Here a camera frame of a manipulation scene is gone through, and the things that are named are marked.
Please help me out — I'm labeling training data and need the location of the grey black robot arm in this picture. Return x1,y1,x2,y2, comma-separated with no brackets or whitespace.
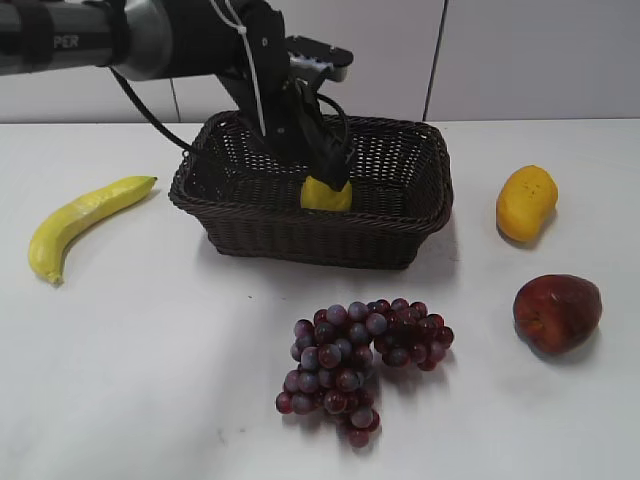
1,1,353,191

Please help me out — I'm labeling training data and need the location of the orange yellow mango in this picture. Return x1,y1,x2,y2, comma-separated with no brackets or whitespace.
496,165,558,243

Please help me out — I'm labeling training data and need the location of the yellow lemon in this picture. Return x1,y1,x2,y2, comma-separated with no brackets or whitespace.
300,176,353,212

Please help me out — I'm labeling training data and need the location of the dark red apple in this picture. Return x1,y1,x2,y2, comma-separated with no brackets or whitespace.
512,274,603,356

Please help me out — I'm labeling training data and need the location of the black wicker basket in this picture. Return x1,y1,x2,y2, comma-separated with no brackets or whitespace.
169,111,454,270

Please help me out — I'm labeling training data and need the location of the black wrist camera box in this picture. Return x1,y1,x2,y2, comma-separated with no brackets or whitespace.
285,35,354,83

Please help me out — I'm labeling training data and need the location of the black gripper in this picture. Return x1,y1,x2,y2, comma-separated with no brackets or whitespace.
214,1,353,191

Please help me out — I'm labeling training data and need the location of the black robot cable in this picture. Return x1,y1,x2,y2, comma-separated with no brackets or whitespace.
107,64,194,152

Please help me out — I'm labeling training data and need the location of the yellow banana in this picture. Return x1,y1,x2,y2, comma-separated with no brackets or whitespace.
27,176,157,286

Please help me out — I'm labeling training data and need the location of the purple grape bunch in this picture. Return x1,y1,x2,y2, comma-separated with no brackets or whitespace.
274,298,455,449

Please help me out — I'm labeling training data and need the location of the white zip tie cable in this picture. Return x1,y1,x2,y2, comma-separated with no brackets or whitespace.
209,0,267,137

